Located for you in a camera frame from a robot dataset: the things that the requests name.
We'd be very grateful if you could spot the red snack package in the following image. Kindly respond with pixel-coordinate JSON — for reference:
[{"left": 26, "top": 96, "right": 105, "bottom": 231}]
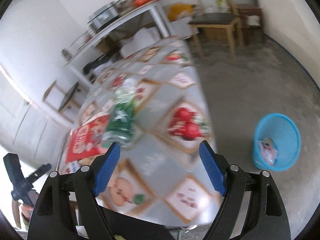
[{"left": 66, "top": 114, "right": 111, "bottom": 163}]

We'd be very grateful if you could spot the green plastic wrapper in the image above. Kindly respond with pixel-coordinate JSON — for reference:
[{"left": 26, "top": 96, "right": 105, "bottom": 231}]
[{"left": 101, "top": 85, "right": 137, "bottom": 148}]

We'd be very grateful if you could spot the pink trash in basket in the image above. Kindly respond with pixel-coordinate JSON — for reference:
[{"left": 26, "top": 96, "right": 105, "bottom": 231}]
[{"left": 258, "top": 138, "right": 278, "bottom": 166}]

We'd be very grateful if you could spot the blue plastic waste basket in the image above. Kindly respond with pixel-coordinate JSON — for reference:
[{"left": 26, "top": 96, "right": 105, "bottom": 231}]
[{"left": 252, "top": 113, "right": 302, "bottom": 172}]

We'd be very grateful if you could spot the fruit pattern tablecloth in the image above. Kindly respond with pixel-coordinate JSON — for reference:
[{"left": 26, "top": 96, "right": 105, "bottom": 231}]
[{"left": 59, "top": 36, "right": 221, "bottom": 228}]

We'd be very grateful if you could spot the silver cooking appliance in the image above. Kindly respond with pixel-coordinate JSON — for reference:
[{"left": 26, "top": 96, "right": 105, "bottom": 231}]
[{"left": 88, "top": 2, "right": 120, "bottom": 33}]

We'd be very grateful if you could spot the white metal shelf table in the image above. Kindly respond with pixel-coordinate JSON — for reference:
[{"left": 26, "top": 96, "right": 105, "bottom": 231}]
[{"left": 65, "top": 1, "right": 175, "bottom": 88}]

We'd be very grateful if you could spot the wooden chair black seat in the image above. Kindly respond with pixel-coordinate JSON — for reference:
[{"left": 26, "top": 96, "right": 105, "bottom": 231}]
[{"left": 188, "top": 0, "right": 244, "bottom": 58}]

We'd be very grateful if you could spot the dark wooden side table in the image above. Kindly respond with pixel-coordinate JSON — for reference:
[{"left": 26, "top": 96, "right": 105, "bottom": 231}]
[{"left": 236, "top": 4, "right": 265, "bottom": 45}]

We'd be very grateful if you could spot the green white carton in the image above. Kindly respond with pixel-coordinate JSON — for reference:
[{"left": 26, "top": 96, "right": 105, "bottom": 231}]
[{"left": 213, "top": 0, "right": 230, "bottom": 13}]

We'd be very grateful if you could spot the yellow bag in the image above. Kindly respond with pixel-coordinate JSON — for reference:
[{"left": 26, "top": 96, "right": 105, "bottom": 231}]
[{"left": 167, "top": 3, "right": 194, "bottom": 22}]

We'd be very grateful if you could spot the wooden stool by wall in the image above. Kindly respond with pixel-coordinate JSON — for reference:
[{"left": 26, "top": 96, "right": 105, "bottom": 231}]
[{"left": 42, "top": 80, "right": 81, "bottom": 124}]

